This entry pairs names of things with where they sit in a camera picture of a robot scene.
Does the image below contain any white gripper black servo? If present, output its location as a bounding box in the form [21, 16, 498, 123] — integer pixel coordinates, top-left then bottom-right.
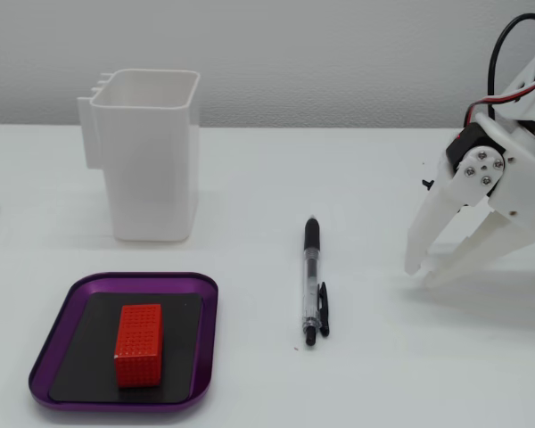
[404, 111, 535, 287]

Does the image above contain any black clear retractable pen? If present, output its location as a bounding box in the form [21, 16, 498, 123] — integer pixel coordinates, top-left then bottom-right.
[301, 217, 332, 348]

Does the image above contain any white plastic pen holder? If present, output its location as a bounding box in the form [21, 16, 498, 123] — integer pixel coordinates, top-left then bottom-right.
[76, 68, 202, 243]

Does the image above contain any purple metal tray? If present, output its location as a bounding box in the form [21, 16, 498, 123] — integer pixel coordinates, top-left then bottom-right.
[28, 271, 219, 414]

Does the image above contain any red studded block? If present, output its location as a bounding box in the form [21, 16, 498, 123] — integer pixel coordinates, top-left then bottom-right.
[114, 303, 164, 389]

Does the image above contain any black mat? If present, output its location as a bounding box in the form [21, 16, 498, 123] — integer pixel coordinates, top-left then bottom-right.
[47, 292, 205, 406]

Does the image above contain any red white black servo wire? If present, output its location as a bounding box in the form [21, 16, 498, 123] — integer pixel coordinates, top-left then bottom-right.
[465, 70, 535, 135]

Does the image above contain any black cable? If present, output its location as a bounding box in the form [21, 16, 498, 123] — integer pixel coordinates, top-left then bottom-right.
[489, 12, 535, 121]

